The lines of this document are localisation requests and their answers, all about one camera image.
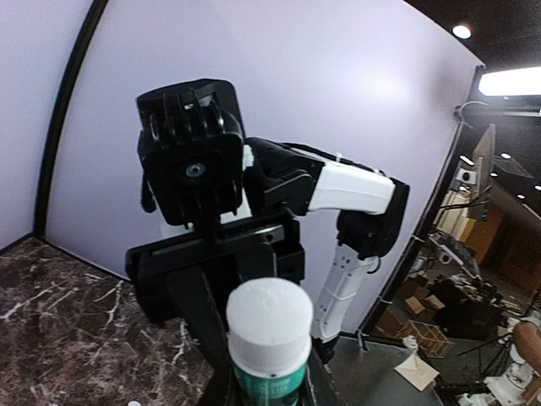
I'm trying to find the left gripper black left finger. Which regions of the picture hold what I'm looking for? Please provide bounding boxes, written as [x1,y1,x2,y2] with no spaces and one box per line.
[202,365,239,406]

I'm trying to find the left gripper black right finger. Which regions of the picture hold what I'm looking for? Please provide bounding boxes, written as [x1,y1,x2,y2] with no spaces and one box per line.
[303,350,344,406]

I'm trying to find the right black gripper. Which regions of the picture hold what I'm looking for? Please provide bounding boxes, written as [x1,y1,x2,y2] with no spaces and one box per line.
[124,211,304,368]

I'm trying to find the white green glue stick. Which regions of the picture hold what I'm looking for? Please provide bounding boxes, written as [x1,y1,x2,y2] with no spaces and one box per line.
[226,277,314,405]

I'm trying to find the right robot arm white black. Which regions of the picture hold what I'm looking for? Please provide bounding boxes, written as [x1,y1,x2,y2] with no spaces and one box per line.
[125,136,409,368]

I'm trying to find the beige envelope on floor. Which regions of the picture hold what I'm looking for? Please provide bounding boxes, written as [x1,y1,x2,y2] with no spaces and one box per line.
[394,354,440,392]

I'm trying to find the left black frame post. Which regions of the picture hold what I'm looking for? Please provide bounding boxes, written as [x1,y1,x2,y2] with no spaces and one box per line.
[32,0,108,239]

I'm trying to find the black frame post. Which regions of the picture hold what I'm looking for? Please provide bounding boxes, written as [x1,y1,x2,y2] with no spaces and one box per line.
[358,63,483,339]
[32,0,108,239]

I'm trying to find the right black frame post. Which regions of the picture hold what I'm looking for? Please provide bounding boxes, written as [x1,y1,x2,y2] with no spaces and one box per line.
[358,63,483,339]

